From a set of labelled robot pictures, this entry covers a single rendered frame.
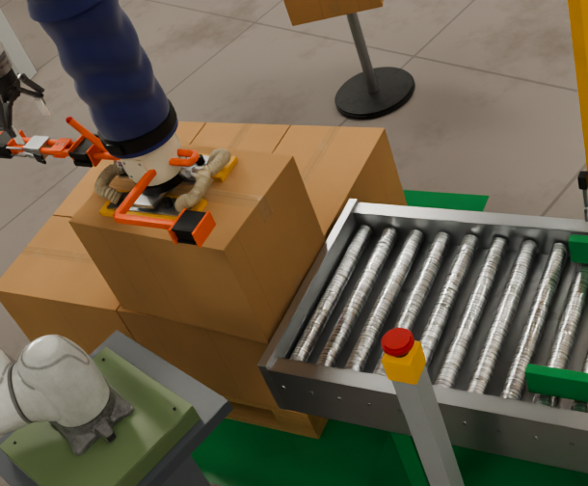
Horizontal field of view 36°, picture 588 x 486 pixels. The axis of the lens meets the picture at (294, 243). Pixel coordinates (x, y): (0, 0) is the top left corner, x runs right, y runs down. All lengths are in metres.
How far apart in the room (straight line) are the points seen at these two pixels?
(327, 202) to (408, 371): 1.26
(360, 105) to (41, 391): 2.61
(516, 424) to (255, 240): 0.86
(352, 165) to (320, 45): 1.93
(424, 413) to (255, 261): 0.76
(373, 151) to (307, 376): 1.05
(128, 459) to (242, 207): 0.76
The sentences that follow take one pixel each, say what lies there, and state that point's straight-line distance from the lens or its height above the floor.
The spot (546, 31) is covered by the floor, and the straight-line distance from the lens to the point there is 4.69.
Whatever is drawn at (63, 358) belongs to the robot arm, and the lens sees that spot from 2.23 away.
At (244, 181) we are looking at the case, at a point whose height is 0.95.
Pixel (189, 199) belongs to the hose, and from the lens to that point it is 2.56.
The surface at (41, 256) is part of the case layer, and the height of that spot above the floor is 0.54.
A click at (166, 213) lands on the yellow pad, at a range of 2.63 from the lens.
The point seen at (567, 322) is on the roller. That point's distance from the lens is 2.54.
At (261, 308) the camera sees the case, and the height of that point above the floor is 0.67.
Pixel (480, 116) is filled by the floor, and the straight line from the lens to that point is 4.21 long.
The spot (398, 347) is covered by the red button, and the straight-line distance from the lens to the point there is 1.92.
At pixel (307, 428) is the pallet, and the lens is 3.12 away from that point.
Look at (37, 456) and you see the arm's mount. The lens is 2.44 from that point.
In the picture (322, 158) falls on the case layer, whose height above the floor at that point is 0.54.
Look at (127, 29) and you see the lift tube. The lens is 2.46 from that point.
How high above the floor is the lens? 2.48
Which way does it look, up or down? 40 degrees down
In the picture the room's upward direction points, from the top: 23 degrees counter-clockwise
